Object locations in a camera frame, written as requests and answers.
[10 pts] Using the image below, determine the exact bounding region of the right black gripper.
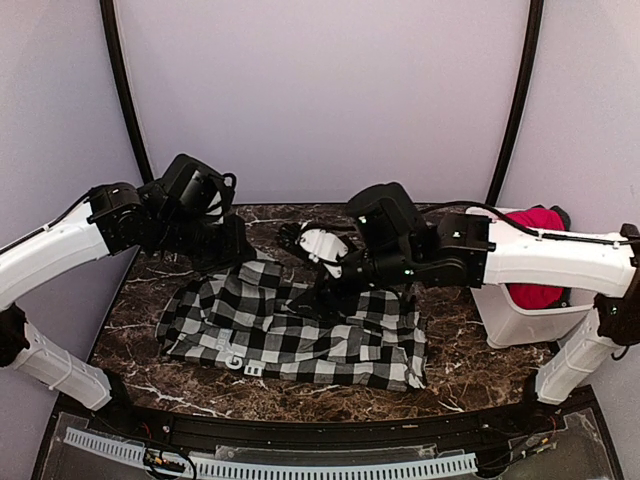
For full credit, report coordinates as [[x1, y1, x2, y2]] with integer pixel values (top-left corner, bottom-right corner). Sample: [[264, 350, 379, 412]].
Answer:
[[287, 233, 420, 324]]

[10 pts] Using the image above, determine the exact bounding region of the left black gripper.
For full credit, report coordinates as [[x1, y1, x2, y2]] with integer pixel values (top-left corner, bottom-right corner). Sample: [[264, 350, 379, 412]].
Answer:
[[153, 210, 256, 272]]

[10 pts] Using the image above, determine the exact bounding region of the black white checkered shirt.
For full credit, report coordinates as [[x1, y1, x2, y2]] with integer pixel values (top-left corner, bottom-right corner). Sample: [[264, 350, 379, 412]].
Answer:
[[155, 255, 427, 392]]

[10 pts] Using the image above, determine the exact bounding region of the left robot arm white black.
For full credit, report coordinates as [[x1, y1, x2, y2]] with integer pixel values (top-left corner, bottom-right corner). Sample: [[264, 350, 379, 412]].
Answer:
[[1, 180, 256, 436]]

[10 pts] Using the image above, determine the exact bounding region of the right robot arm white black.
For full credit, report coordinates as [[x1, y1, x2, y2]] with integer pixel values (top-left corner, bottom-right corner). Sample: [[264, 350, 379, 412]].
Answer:
[[279, 209, 639, 434]]

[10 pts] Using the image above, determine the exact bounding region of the white plastic laundry bin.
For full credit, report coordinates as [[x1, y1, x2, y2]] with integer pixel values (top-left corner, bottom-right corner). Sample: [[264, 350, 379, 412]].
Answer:
[[472, 213, 594, 349]]

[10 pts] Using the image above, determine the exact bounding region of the red garment in bin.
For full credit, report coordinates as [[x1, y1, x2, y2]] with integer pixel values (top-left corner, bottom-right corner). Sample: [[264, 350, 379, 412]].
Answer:
[[506, 205, 571, 310]]

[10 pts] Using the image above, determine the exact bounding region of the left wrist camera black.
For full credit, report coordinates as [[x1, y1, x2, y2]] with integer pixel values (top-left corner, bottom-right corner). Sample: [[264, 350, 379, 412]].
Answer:
[[159, 154, 237, 223]]

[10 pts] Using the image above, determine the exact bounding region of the black front rail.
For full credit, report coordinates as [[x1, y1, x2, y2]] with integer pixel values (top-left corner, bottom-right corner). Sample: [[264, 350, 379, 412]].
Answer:
[[84, 404, 560, 451]]

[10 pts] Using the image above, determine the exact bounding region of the white slotted cable duct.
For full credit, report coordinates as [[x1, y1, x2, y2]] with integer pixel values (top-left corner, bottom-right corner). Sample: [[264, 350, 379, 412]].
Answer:
[[63, 427, 478, 479]]

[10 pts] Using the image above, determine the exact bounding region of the left black frame post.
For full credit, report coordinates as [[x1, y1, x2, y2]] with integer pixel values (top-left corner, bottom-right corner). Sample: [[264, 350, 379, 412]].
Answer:
[[98, 0, 154, 183]]

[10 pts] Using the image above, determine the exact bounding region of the black frame post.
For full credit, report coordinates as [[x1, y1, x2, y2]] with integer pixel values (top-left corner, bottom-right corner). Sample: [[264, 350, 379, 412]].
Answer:
[[98, 0, 154, 183], [485, 0, 545, 206]]

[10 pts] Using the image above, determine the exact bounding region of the right black frame post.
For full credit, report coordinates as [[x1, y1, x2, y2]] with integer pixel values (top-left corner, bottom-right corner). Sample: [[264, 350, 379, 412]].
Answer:
[[485, 0, 545, 206]]

